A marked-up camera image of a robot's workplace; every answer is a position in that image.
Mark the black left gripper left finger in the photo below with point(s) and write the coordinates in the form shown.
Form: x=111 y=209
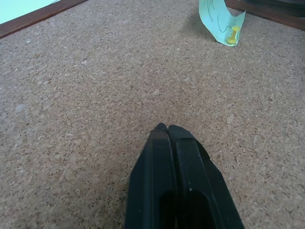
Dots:
x=152 y=181

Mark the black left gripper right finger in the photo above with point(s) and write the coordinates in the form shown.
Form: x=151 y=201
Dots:
x=197 y=176

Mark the green paper note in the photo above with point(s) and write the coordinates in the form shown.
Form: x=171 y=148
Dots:
x=218 y=17

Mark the yellow pushpin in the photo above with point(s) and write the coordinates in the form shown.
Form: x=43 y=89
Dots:
x=233 y=37

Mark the cork board with wooden frame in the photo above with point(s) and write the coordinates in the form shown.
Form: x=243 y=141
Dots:
x=100 y=95

